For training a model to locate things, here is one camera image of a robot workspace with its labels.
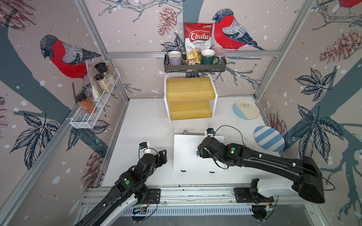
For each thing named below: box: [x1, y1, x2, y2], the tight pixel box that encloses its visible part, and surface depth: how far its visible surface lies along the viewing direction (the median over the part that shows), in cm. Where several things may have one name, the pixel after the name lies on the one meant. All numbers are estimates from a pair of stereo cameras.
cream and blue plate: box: [232, 99, 260, 121], surface depth 116 cm
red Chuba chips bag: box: [184, 22, 214, 65], surface depth 81 cm
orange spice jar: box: [75, 93, 97, 114], surface depth 69 cm
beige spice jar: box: [94, 73, 112, 92], surface depth 79 cm
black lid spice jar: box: [94, 62, 116, 86], surface depth 81 cm
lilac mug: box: [168, 50, 182, 66], surface depth 84 cm
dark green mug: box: [200, 48, 220, 65], surface depth 85 cm
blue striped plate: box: [253, 125, 286, 153], surface depth 97 cm
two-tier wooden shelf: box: [163, 75, 218, 133], surface depth 86 cm
